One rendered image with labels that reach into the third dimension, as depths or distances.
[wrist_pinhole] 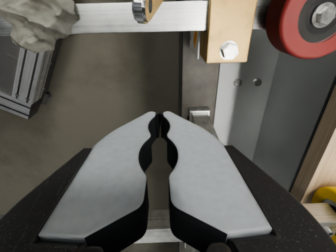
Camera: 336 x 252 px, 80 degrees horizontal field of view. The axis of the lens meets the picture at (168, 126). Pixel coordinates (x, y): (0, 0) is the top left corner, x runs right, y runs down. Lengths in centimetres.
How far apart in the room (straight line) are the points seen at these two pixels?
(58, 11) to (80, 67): 98
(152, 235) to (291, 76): 42
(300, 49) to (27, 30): 29
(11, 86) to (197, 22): 103
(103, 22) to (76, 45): 95
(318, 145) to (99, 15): 33
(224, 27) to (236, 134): 42
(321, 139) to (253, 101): 28
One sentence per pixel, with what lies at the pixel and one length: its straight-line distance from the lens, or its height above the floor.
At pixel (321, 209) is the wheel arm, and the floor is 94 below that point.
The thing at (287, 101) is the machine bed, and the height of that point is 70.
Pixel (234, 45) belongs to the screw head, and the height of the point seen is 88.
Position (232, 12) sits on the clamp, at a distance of 26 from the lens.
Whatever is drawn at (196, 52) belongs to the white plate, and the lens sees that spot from 33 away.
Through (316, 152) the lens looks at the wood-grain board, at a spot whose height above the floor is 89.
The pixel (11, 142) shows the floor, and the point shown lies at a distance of 169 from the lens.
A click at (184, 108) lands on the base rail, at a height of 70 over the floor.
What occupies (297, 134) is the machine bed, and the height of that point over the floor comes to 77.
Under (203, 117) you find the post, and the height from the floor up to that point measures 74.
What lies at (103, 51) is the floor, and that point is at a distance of 118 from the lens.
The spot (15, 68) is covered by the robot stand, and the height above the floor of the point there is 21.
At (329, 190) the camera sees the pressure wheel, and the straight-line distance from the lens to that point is 38.
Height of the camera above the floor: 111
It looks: 59 degrees down
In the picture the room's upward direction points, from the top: 177 degrees clockwise
